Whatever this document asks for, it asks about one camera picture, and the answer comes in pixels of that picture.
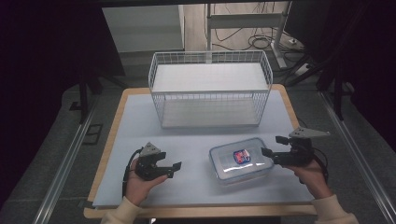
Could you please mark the clear plastic lidded food container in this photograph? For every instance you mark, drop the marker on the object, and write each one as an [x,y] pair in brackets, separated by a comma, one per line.
[230,168]

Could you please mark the white table mat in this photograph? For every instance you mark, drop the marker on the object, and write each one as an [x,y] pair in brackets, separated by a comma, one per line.
[193,186]

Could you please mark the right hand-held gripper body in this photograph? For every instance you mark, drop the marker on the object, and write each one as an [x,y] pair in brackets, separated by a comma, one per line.
[299,154]

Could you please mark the aluminium floor rail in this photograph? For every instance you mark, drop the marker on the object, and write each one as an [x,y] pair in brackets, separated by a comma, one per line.
[361,155]
[62,171]

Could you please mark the person's left hand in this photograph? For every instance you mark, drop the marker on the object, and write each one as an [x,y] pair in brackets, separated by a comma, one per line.
[137,188]

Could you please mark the black metal stand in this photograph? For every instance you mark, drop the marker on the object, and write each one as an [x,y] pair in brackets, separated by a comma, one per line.
[83,99]
[338,99]

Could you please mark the black floor bracket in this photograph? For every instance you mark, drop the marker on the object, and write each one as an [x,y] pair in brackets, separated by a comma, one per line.
[92,134]

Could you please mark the dark curtain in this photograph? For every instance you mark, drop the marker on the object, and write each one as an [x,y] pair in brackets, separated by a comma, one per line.
[43,62]
[361,56]

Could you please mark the person's right hand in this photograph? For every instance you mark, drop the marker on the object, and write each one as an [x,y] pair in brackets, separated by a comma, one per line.
[313,179]

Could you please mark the white cabinet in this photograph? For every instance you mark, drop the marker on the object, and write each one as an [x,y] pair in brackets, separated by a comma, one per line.
[143,28]

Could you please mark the white power strip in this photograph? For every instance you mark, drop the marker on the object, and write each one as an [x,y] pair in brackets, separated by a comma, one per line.
[302,70]

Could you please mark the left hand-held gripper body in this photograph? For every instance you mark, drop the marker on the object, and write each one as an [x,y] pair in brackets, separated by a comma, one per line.
[146,166]

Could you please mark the white metal desk frame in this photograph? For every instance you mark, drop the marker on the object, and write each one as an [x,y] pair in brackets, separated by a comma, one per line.
[243,20]

